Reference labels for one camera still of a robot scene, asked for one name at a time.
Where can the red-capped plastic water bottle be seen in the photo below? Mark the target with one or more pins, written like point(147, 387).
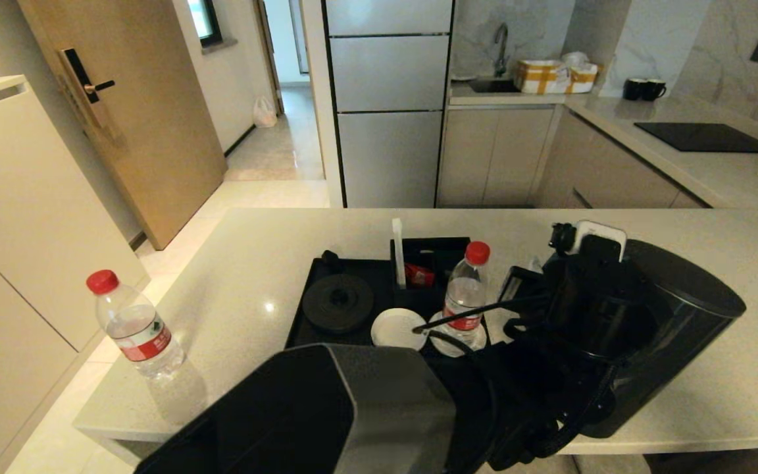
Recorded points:
point(135, 329)
point(464, 286)

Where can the black electric kettle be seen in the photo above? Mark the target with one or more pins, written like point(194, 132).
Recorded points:
point(695, 342)

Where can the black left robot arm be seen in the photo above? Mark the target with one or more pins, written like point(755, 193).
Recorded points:
point(353, 408)

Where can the black round kettle base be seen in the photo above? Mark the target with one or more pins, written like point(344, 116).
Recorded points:
point(339, 303)

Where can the white stick sachet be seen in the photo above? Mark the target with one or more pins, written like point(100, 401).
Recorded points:
point(399, 253)

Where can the black condiment holder box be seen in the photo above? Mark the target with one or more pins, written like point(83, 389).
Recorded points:
point(441, 247)

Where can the white paper coaster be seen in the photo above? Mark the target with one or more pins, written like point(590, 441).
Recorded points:
point(482, 337)
point(395, 326)

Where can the silver refrigerator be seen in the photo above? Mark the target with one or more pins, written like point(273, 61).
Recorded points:
point(389, 131)

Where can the black serving tray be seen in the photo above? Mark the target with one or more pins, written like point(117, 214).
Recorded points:
point(300, 329)

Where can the beige kitchen base cabinets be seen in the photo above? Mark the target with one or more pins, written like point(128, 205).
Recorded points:
point(491, 158)

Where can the white tied plastic bag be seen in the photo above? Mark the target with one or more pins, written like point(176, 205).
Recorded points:
point(264, 112)

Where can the steel kitchen sink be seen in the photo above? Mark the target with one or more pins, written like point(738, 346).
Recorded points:
point(494, 85)

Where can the chrome kitchen faucet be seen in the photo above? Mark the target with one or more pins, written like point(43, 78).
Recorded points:
point(501, 61)

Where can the cardboard box with yellow tape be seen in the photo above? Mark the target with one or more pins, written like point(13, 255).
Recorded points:
point(540, 77)

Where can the light wooden door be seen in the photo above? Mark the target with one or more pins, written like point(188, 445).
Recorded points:
point(149, 131)

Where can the white crumpled plastic bag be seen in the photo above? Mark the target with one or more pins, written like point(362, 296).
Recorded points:
point(576, 60)

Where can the dark framed window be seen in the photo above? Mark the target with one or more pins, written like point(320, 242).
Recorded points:
point(202, 20)

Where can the black mug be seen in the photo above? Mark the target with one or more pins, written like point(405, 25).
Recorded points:
point(653, 90)
point(632, 89)

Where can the black induction cooktop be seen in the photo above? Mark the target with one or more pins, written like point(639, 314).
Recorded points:
point(707, 137)

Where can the white cabinet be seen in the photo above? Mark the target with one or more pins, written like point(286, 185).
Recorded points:
point(24, 210)

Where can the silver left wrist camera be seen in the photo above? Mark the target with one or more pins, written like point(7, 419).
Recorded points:
point(599, 232)

